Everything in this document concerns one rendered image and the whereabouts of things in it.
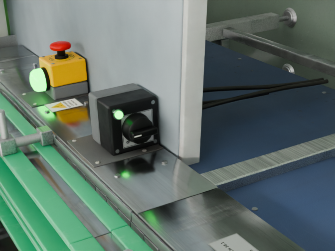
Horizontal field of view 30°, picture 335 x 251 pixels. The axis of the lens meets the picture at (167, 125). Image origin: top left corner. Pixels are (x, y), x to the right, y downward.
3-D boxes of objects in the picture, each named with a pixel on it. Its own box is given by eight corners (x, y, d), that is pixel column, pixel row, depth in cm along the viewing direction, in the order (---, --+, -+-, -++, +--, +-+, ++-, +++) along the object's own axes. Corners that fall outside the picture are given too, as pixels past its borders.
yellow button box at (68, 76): (78, 83, 126) (42, 90, 122) (74, 47, 123) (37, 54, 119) (91, 93, 120) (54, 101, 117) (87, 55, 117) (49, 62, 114)
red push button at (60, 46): (48, 59, 119) (46, 41, 118) (68, 55, 121) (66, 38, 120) (55, 63, 116) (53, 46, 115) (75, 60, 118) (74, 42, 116)
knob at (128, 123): (149, 137, 95) (160, 144, 92) (122, 144, 93) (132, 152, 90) (147, 109, 93) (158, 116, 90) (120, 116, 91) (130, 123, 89)
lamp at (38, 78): (43, 86, 121) (28, 89, 120) (41, 64, 119) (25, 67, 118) (51, 93, 117) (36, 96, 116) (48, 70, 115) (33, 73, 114)
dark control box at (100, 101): (139, 127, 103) (91, 139, 99) (136, 81, 100) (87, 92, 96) (163, 144, 96) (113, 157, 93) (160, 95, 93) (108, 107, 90)
